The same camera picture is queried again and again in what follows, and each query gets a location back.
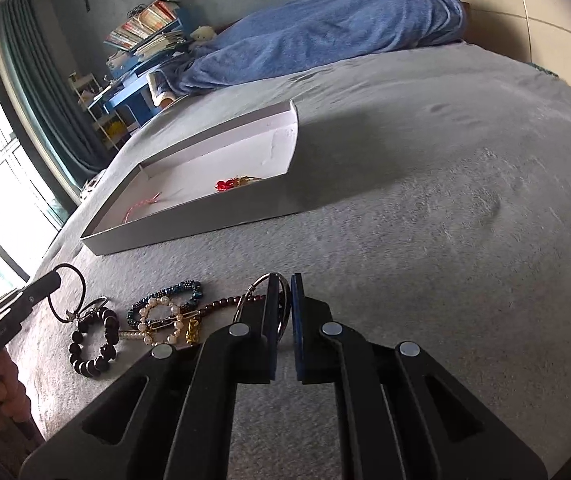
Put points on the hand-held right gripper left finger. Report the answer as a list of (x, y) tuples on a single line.
[(269, 332)]

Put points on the white shelf rack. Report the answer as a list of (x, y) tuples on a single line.
[(100, 120)]

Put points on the grey bedspread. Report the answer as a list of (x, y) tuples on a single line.
[(440, 200)]

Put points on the white cardboard box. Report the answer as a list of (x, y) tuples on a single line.
[(200, 180)]

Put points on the thin gold bangle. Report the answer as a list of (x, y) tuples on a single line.
[(248, 179)]

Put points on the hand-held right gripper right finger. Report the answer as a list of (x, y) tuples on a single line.
[(298, 332)]

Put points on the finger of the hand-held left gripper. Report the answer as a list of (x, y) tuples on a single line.
[(35, 290)]

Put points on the beige padded headboard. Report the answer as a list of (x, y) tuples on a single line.
[(530, 5)]

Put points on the white plush toy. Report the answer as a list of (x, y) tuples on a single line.
[(201, 35)]

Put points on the teal curtain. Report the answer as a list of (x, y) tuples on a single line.
[(40, 80)]

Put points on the silver metal bangle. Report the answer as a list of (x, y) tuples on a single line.
[(258, 282)]

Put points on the blue fleece blanket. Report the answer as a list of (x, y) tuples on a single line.
[(325, 25)]

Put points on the blue desk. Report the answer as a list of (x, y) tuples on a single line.
[(125, 92)]

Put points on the window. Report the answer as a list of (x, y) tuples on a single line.
[(0, 170)]

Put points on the stack of books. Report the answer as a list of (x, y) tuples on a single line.
[(140, 25)]

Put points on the thin silver hoop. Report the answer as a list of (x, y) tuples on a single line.
[(96, 301)]

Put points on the red bead ornament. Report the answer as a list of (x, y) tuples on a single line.
[(224, 185)]

